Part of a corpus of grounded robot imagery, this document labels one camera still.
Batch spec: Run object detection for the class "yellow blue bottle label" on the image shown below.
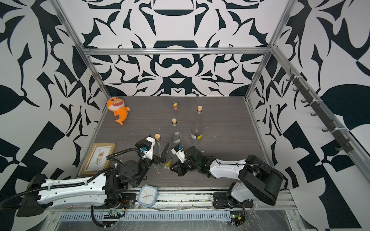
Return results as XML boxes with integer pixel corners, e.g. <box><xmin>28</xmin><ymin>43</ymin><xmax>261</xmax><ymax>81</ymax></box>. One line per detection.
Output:
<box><xmin>163</xmin><ymin>158</ymin><xmax>172</xmax><ymax>169</ymax></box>

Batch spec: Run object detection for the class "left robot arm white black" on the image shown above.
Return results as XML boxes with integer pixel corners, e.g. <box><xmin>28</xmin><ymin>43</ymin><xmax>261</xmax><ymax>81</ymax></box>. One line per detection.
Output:
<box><xmin>16</xmin><ymin>141</ymin><xmax>169</xmax><ymax>217</ymax></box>

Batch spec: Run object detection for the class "small red yellow toy figure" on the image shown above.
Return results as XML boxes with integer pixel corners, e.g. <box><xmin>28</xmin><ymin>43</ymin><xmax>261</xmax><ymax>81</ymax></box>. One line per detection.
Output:
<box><xmin>173</xmin><ymin>102</ymin><xmax>179</xmax><ymax>111</ymax></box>

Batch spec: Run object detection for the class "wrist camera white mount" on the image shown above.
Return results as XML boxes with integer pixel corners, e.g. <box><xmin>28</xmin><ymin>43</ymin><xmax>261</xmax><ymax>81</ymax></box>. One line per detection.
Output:
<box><xmin>171</xmin><ymin>144</ymin><xmax>187</xmax><ymax>163</ymax></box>
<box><xmin>135</xmin><ymin>135</ymin><xmax>155</xmax><ymax>160</ymax></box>

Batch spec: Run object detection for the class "small clear bottle with cork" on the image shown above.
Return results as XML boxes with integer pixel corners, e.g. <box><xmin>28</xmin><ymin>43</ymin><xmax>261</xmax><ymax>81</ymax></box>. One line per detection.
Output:
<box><xmin>171</xmin><ymin>118</ymin><xmax>181</xmax><ymax>145</ymax></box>

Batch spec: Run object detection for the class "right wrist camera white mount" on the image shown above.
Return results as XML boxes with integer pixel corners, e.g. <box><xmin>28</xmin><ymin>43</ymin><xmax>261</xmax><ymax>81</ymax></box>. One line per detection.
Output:
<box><xmin>171</xmin><ymin>144</ymin><xmax>187</xmax><ymax>163</ymax></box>

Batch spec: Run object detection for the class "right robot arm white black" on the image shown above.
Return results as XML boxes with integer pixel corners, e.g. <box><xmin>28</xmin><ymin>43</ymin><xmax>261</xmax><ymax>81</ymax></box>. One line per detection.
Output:
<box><xmin>170</xmin><ymin>144</ymin><xmax>288</xmax><ymax>209</ymax></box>

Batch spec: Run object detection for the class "black corrugated cable hose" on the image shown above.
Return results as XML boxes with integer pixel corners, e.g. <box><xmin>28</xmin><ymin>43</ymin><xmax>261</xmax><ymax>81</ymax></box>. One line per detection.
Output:
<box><xmin>0</xmin><ymin>148</ymin><xmax>142</xmax><ymax>210</ymax></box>

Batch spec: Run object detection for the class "clear glass bottle with cork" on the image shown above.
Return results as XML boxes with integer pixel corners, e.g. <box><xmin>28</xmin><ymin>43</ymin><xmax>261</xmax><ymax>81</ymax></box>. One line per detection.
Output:
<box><xmin>154</xmin><ymin>134</ymin><xmax>172</xmax><ymax>170</ymax></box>

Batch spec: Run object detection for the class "circuit board with wires left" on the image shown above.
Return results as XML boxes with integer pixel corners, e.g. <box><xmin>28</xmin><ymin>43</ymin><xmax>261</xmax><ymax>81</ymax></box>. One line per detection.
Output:
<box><xmin>103</xmin><ymin>208</ymin><xmax>126</xmax><ymax>220</ymax></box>

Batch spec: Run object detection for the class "tall clear bottle yellow label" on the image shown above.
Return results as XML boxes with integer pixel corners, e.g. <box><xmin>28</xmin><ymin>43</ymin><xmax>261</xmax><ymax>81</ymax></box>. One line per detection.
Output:
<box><xmin>190</xmin><ymin>106</ymin><xmax>204</xmax><ymax>144</ymax></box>

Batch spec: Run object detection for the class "white slotted cable duct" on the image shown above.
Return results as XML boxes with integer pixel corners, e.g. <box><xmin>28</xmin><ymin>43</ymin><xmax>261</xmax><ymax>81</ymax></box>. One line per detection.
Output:
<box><xmin>59</xmin><ymin>210</ymin><xmax>232</xmax><ymax>222</ymax></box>

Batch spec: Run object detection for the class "green circuit board right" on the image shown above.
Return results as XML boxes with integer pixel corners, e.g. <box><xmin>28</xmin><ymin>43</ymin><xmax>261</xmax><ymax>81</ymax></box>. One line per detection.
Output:
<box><xmin>231</xmin><ymin>212</ymin><xmax>248</xmax><ymax>227</ymax></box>

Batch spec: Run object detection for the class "orange shark plush toy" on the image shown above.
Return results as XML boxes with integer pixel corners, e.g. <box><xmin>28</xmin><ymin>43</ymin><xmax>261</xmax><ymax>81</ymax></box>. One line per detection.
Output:
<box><xmin>107</xmin><ymin>97</ymin><xmax>131</xmax><ymax>125</ymax></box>

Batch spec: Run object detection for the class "wooden picture frame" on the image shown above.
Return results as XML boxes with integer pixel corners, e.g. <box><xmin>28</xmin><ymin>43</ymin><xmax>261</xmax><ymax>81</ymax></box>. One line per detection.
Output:
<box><xmin>78</xmin><ymin>143</ymin><xmax>116</xmax><ymax>176</ymax></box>

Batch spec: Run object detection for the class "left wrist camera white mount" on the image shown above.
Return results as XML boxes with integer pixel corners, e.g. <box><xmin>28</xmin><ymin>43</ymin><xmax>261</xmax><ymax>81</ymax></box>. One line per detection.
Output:
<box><xmin>135</xmin><ymin>135</ymin><xmax>155</xmax><ymax>160</ymax></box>

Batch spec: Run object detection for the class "light blue alarm clock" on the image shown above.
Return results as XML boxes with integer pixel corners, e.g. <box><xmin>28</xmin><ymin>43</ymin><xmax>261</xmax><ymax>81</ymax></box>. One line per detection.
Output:
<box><xmin>137</xmin><ymin>185</ymin><xmax>159</xmax><ymax>208</ymax></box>

